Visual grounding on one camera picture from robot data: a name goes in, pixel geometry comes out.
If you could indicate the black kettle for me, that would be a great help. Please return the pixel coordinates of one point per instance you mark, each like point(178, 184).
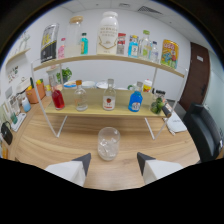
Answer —
point(6, 133)

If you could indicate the two-tier wooden shelf rack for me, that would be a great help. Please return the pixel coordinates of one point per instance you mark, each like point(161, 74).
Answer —
point(91, 112)

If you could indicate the clear bottle red label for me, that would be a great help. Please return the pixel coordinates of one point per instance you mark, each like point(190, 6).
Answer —
point(109, 100)

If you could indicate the clear bottle blue cap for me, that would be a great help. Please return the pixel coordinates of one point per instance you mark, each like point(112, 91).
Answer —
point(153, 53)

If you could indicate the light blue bottle yellow cap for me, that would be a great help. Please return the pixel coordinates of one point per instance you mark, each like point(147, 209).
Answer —
point(133, 48)

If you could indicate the ceiling air vent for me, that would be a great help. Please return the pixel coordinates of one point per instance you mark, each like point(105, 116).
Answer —
point(149, 9)

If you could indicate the yellow jar red white lid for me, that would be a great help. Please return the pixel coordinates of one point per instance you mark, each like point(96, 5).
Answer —
point(147, 86)

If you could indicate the brown door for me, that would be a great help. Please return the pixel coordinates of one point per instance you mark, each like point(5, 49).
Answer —
point(196, 76)

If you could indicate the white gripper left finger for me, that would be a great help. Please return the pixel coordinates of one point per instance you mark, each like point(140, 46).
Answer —
point(71, 171)

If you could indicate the blue patterned bowl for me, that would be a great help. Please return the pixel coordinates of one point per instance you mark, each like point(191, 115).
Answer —
point(70, 84)

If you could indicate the white notebook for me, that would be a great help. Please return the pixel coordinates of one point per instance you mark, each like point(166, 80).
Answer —
point(176, 123)

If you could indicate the green lime bottle dark cap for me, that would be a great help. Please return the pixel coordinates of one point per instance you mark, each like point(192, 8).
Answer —
point(156, 105)

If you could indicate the blue liquid bottle silver cap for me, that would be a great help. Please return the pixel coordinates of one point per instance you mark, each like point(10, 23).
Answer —
point(135, 101)

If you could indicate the orange storage basket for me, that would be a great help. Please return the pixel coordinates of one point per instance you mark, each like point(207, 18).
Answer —
point(33, 95)

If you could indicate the red wall poster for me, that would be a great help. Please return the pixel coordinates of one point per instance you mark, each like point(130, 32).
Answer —
point(122, 37)

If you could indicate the white and blue canister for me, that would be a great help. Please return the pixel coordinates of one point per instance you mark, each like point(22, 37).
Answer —
point(26, 105)

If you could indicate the clear bottle green cap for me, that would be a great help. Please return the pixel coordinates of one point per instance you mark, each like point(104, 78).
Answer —
point(145, 48)

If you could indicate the green cup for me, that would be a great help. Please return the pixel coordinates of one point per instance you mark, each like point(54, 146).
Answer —
point(14, 118)

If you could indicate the grey printed wall sheet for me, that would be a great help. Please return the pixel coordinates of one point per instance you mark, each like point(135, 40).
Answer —
point(120, 48)

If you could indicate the teal liquid bottle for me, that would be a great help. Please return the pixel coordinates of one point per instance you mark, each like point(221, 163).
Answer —
point(84, 45)

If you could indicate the white tray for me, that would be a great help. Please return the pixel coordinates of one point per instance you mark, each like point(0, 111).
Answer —
point(19, 121)

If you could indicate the tall glass bottle cork lid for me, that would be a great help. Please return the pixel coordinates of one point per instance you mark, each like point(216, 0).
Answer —
point(72, 40)

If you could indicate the white kitchen appliance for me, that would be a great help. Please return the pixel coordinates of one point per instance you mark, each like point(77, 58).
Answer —
point(23, 85)

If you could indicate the black cylindrical object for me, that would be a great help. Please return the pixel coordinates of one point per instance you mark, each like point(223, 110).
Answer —
point(167, 110)

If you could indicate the clear glass with ice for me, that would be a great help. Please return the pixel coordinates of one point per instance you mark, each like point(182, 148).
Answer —
point(108, 146)

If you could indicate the white bowl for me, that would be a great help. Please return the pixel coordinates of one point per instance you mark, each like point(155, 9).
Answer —
point(101, 85)
point(88, 84)

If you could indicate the green potted plant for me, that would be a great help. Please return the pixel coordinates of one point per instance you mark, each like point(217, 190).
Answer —
point(65, 74)

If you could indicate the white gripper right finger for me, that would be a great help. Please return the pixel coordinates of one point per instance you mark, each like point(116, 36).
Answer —
point(156, 170)

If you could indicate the black office chair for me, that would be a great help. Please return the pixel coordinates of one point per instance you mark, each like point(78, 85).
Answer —
point(200, 130)

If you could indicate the large white bottle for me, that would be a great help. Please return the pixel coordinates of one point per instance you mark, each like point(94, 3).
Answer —
point(107, 36)

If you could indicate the red liquid bottle white cap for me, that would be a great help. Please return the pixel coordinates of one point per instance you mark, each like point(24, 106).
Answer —
point(58, 100)

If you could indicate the pink liquid bottle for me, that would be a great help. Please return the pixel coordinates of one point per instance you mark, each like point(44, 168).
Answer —
point(61, 51)

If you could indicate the wooden wall shelf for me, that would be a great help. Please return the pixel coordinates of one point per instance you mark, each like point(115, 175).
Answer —
point(18, 55)

